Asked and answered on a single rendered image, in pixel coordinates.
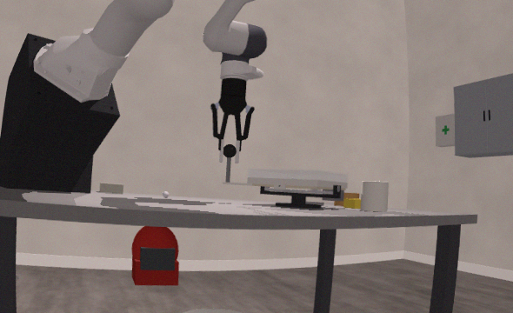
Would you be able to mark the white mug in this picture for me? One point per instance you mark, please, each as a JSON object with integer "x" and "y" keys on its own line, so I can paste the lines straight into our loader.
{"x": 374, "y": 196}

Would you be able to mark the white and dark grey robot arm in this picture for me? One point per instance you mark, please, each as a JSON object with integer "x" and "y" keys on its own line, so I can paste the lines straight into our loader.
{"x": 85, "y": 66}

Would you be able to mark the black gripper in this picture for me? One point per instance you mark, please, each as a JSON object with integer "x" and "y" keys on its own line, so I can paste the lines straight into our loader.
{"x": 232, "y": 101}

